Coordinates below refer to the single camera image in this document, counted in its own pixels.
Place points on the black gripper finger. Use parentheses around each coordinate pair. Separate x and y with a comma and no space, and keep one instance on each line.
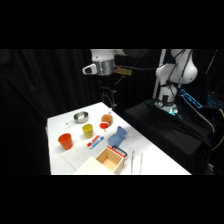
(104,100)
(114,102)

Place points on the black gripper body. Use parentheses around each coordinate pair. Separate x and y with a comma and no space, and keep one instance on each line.
(107,90)

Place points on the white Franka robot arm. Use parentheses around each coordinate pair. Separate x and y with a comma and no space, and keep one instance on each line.
(178,71)

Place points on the cream wooden drawer cabinet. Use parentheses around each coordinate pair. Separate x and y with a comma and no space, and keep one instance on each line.
(89,167)

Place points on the small clear bottle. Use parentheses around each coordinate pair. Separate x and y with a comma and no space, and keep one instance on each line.
(110,111)

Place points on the small red cup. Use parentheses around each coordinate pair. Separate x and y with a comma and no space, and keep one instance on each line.
(104,126)

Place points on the yellow plastic cup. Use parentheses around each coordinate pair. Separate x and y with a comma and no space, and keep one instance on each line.
(88,130)

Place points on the blue cloth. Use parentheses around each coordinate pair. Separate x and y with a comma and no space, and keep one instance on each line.
(117,137)

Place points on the blue marker pen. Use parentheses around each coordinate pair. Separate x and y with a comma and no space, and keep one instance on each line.
(97,142)

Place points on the red marker pen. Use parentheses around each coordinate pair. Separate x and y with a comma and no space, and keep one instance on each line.
(92,141)

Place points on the orange plastic cup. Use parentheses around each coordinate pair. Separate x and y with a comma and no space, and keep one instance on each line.
(66,141)

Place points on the small green light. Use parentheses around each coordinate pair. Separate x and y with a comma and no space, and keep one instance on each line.
(173,111)

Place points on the black covered robot stand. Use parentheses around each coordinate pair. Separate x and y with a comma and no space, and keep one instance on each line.
(166,133)

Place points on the black curtain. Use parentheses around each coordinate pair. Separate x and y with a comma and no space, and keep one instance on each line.
(40,100)

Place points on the blue lit device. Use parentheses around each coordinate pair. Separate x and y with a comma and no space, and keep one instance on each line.
(191,99)

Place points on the cyan lit keyboard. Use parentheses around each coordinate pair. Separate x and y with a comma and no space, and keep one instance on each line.
(216,100)

